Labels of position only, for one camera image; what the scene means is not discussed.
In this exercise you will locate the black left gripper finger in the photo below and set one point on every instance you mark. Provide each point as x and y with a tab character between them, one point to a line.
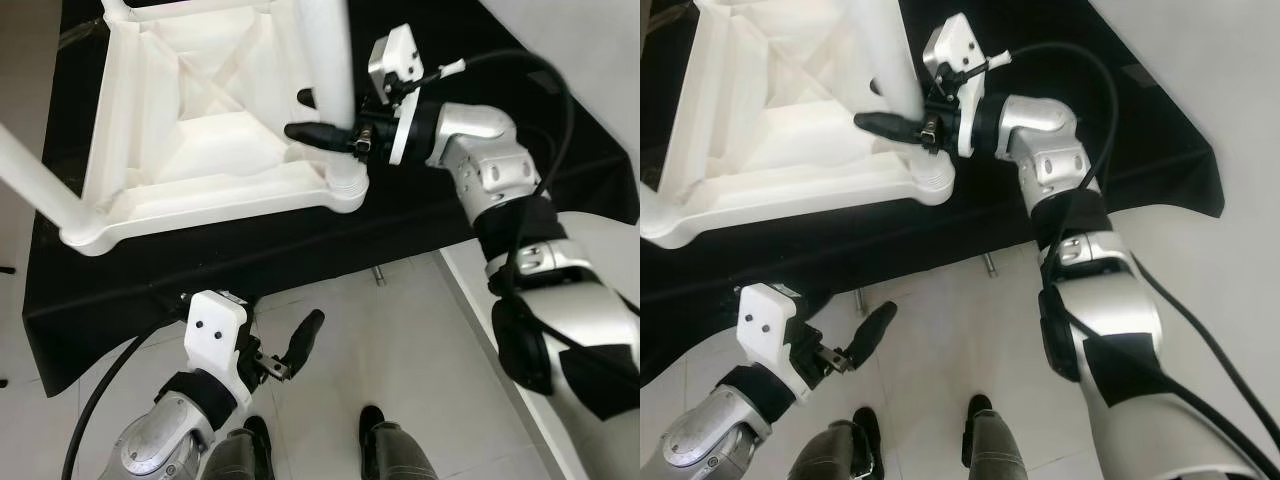
305	338
870	335

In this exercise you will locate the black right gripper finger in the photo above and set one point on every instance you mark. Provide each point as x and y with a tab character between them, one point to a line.
885	128
315	136
307	98

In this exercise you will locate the white plastic table top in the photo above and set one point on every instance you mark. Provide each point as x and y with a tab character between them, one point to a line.
200	150
780	150

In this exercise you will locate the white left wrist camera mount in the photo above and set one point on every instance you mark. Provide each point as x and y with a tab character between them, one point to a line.
765	325
215	330

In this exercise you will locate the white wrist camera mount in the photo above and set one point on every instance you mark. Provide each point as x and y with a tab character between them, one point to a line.
395	55
765	325
950	45
215	330

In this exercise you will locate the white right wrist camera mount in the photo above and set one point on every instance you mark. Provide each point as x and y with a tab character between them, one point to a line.
950	45
395	55

